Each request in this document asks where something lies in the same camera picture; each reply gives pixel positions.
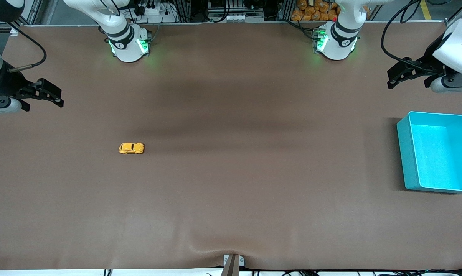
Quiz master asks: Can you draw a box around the yellow beetle toy car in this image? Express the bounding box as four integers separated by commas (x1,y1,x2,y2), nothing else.
119,143,145,155

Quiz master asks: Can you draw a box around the teal plastic storage box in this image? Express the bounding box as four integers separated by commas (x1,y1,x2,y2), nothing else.
397,111,462,193

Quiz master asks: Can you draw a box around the orange snack packets pile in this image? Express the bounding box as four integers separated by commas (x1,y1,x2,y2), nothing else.
291,0,339,21

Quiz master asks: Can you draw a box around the white power strip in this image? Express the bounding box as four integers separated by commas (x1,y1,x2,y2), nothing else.
137,0,178,23

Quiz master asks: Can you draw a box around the white connector strip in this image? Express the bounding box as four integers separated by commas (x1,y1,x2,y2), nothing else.
208,13,264,23

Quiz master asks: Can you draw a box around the brown table mat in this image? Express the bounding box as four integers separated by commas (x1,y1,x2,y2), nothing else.
0,21,462,271

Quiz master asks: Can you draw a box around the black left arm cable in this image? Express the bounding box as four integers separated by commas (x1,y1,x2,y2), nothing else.
381,0,446,73

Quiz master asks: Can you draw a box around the aluminium frame strut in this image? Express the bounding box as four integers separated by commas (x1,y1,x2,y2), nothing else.
22,0,43,27

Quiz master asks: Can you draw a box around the grey metal mount bracket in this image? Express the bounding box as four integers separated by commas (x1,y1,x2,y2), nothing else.
223,254,246,276

